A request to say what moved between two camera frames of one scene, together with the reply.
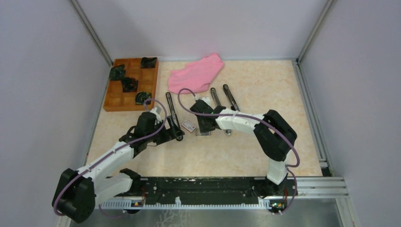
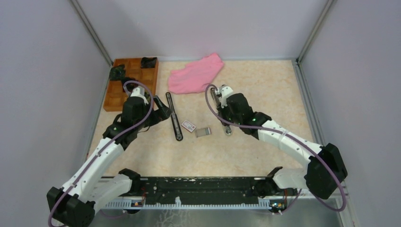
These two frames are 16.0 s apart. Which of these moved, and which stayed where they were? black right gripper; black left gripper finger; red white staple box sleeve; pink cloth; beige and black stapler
Moved: black left gripper finger; black right gripper
Stayed: beige and black stapler; pink cloth; red white staple box sleeve
